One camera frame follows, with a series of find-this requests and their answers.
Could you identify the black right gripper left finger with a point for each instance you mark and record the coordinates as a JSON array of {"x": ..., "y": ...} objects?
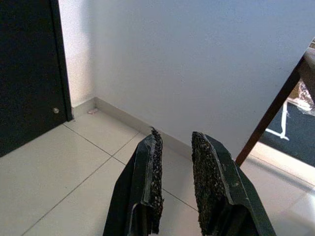
[{"x": 137, "y": 184}]

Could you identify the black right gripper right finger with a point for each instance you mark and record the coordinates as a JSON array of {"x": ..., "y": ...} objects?
[{"x": 221, "y": 186}]

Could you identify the pink scrap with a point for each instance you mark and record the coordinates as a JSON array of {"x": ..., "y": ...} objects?
[{"x": 92, "y": 111}]

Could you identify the dark mat with white lines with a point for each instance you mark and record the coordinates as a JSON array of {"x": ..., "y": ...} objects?
[{"x": 300, "y": 137}]

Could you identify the brown wooden table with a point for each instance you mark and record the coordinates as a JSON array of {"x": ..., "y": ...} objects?
[{"x": 270, "y": 105}]

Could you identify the small silver door knob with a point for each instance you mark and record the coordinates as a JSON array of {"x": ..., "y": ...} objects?
[{"x": 56, "y": 110}]

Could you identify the clear plastic wrap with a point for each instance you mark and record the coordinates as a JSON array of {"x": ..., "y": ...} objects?
[{"x": 305, "y": 98}]

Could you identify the black door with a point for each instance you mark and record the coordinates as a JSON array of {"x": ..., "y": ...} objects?
[{"x": 29, "y": 73}]

